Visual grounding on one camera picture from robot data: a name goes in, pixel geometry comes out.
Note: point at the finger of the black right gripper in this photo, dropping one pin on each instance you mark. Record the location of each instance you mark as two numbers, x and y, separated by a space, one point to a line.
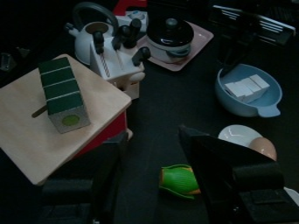
234 58

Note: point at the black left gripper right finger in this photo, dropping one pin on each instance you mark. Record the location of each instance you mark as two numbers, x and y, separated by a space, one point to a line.
230 175

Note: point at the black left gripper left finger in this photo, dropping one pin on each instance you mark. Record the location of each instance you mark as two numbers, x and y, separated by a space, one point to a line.
98 175

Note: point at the light blue bowl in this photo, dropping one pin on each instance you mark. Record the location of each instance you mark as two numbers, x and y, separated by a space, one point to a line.
269 99

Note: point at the white toy block pieces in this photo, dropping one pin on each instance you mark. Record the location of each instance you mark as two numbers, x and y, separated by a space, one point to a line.
248 87

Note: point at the beige toy egg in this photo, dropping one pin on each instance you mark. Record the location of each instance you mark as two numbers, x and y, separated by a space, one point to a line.
265 147

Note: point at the green toy corn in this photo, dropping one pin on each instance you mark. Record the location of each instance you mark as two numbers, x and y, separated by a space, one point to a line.
179 180

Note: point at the white round object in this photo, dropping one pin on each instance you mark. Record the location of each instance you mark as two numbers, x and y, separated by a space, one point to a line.
293 194

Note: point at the white pot black lid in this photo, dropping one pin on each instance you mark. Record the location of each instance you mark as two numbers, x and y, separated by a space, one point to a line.
170 38

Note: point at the light wooden board red base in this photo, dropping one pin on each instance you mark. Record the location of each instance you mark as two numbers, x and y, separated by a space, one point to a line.
27 137

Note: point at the brown wooden stick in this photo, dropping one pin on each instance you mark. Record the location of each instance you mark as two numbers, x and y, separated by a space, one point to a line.
39 111

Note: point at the white blue toy piece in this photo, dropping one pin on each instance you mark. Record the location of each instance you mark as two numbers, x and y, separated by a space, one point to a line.
134 19

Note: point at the green striped toy block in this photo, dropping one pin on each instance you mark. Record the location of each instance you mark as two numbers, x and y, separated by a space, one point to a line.
62 93

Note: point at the white toy knife block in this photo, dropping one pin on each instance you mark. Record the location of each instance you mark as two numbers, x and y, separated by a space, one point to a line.
117 65

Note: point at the red toy appliance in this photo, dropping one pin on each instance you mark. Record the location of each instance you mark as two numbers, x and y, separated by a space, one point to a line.
129 5

